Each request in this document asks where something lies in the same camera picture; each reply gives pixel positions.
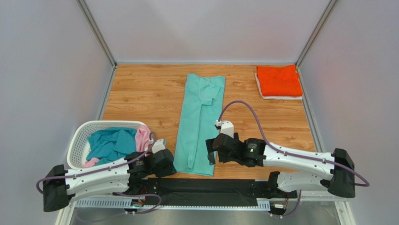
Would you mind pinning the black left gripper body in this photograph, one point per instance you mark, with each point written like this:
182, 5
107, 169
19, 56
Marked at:
167, 170

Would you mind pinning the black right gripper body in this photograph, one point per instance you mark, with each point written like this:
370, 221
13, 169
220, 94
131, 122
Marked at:
216, 148

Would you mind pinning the light teal t-shirt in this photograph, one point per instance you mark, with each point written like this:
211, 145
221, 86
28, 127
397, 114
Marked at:
202, 106

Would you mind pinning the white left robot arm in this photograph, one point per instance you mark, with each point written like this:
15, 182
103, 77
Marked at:
60, 187

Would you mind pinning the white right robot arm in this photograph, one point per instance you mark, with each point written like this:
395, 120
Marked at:
332, 172

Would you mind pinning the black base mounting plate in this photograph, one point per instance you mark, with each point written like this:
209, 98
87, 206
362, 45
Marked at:
205, 192

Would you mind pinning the pink t-shirt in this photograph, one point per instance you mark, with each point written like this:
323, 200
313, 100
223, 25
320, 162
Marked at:
142, 139

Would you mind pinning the dark teal t-shirt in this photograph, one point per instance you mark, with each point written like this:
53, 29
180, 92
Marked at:
111, 144

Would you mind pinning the folded white t-shirt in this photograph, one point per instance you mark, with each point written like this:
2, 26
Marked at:
275, 97

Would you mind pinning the white perforated laundry basket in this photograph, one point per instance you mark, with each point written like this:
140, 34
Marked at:
80, 147

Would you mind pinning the folded orange t-shirt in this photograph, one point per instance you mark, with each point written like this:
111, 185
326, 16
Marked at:
279, 81

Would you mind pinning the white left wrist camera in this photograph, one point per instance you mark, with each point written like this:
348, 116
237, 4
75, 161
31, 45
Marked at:
157, 145

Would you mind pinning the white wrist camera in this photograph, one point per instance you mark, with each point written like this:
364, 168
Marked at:
225, 127
157, 145

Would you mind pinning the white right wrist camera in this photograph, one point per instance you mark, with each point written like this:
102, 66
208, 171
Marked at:
225, 127

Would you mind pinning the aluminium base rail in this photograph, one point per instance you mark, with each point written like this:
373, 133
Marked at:
309, 208

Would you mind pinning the aluminium frame post left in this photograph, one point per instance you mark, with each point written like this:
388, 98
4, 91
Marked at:
96, 31

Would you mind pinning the aluminium frame post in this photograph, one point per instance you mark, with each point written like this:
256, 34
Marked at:
96, 31
316, 31

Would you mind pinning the aluminium frame post right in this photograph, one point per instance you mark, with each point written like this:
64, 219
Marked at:
316, 31

